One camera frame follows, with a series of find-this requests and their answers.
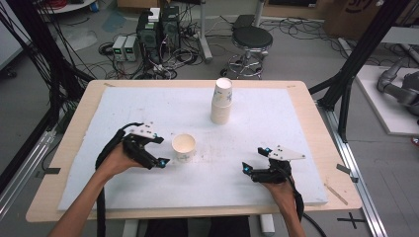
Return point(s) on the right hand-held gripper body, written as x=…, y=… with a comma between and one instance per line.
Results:
x=276, y=173

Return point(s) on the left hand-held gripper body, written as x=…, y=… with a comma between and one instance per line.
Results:
x=138, y=148

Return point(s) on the printed white paper cup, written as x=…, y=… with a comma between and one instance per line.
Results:
x=184, y=148

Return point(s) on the stack of paper cups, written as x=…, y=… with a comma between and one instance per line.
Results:
x=221, y=105

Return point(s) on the person's right hand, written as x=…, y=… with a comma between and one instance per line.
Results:
x=285, y=196

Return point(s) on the person's left hand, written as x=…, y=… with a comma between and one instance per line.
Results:
x=117, y=163

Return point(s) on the white foam mat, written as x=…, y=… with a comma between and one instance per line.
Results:
x=214, y=184

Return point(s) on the white table leg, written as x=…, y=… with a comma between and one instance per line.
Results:
x=267, y=225

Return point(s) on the black tape strip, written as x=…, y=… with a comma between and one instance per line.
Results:
x=344, y=169
x=52, y=171

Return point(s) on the light wooden table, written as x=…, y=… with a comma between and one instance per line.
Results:
x=332, y=131

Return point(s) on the person's dark-clothed legs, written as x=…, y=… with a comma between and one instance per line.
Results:
x=197, y=227

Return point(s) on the grey bench power supply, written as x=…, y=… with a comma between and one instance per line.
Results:
x=118, y=48
x=131, y=49

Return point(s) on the black computer tower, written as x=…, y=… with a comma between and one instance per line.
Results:
x=148, y=39
x=170, y=29

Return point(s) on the grey desk leg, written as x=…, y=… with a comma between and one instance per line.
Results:
x=205, y=39

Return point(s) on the black round stool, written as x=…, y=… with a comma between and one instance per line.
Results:
x=252, y=38

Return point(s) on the white floor board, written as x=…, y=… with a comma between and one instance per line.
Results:
x=382, y=112

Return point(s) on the small white box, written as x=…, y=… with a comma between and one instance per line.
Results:
x=154, y=15

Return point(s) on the cardboard box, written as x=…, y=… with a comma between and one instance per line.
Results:
x=349, y=16

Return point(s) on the aluminium rail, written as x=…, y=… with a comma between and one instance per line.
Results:
x=355, y=191
x=23, y=177

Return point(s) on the black frame post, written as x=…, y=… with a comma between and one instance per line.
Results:
x=49, y=59
x=362, y=49

